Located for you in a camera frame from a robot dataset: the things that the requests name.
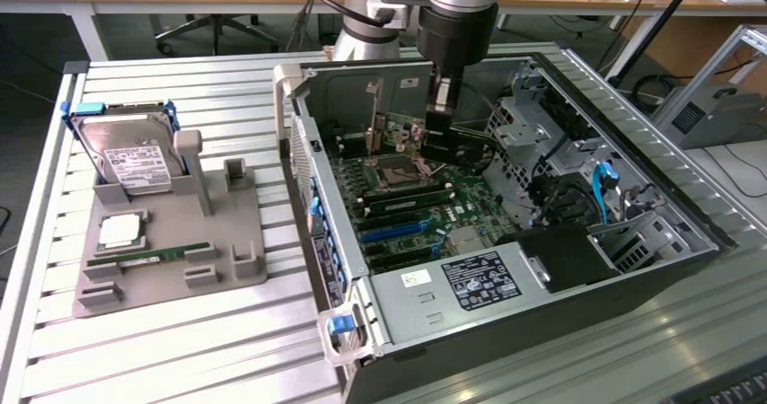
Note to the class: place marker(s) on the silver chipset heat sink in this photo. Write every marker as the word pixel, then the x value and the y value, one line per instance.
pixel 466 239

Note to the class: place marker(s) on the RAM stick with black label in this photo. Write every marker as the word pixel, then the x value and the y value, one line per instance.
pixel 406 199

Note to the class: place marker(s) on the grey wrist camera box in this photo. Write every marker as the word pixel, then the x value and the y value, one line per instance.
pixel 385 4

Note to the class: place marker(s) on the blue case latch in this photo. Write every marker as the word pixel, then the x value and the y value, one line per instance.
pixel 340 325

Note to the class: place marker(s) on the open black PC case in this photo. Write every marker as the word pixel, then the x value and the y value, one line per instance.
pixel 539 332

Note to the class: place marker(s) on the silver CPU chip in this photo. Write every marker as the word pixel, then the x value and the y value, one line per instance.
pixel 120 233

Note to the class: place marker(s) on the black plastic shroud box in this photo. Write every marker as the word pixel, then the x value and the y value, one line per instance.
pixel 563 256

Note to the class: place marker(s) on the black office chair base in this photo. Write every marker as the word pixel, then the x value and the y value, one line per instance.
pixel 214 27

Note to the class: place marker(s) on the grey plastic parts rack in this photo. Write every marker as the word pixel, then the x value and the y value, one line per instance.
pixel 168 278

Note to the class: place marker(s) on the green motherboard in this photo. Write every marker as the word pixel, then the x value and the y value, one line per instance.
pixel 466 197

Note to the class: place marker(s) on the Nvidia Quadro graphics card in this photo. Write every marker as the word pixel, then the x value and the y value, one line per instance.
pixel 394 130

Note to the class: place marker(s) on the long black expansion slot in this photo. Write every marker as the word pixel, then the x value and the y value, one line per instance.
pixel 401 264
pixel 397 252
pixel 389 221

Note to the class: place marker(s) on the hard disk in blue carrier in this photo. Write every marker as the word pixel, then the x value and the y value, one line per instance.
pixel 120 134

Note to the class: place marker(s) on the green RAM stick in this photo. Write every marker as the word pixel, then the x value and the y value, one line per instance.
pixel 152 257

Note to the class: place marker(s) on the grey tower computer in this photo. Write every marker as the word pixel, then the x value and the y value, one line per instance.
pixel 707 112

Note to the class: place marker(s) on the perforated metal disk bay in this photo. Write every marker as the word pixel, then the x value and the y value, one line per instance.
pixel 526 130

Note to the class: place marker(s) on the slanted metal disk bay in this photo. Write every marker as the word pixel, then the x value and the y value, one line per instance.
pixel 640 242

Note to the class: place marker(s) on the aluminium profile frame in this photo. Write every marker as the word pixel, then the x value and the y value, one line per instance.
pixel 724 49

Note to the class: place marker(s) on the black keyboard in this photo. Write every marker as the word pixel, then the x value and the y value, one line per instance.
pixel 731 390

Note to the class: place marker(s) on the grey power supply unit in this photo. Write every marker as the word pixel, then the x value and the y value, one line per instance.
pixel 418 301

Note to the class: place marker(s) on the black stand pole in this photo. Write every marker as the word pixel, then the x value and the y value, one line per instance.
pixel 652 27

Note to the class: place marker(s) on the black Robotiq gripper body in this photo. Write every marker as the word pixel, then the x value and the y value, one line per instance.
pixel 454 36

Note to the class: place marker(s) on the CPU socket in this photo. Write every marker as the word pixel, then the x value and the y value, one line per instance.
pixel 394 173

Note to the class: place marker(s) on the blue expansion slot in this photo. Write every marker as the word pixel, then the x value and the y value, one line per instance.
pixel 392 232

